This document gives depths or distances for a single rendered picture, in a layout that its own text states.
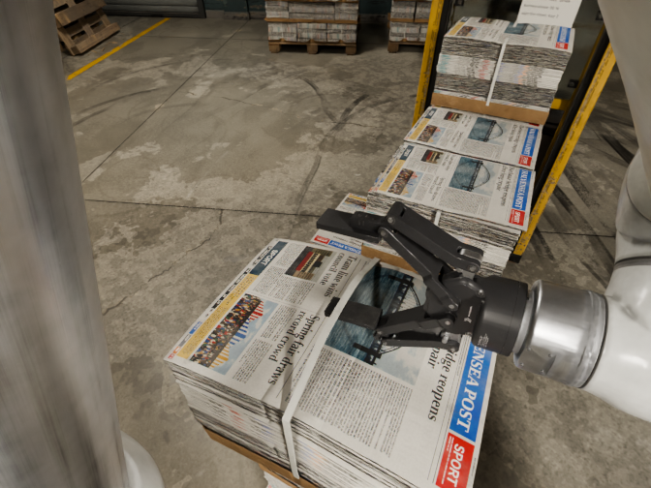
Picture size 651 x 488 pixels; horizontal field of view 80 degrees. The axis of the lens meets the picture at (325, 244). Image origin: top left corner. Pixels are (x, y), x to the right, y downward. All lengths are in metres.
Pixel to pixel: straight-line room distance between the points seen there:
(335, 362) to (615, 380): 0.28
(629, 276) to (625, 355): 0.07
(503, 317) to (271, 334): 0.30
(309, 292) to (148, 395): 1.47
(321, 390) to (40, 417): 0.33
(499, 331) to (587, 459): 1.62
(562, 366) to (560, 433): 1.59
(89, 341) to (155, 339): 1.91
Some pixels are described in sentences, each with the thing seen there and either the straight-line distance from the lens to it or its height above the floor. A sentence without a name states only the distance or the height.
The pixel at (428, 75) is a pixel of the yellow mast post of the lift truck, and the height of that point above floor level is 0.98.
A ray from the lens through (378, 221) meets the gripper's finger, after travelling 0.39.
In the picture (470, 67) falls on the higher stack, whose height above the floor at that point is 1.21.
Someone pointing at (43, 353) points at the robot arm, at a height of 1.50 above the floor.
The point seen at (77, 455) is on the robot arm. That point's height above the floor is 1.42.
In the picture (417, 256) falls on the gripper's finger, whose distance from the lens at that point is 0.39.
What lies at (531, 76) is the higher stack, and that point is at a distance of 1.44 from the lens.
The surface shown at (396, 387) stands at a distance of 0.50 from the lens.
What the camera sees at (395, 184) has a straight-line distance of 1.03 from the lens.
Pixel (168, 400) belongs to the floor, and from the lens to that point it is 1.93.
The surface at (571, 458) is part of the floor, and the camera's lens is 1.97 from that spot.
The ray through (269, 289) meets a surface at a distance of 0.60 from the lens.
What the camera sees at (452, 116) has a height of 1.07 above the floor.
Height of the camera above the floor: 1.63
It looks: 43 degrees down
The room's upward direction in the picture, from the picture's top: straight up
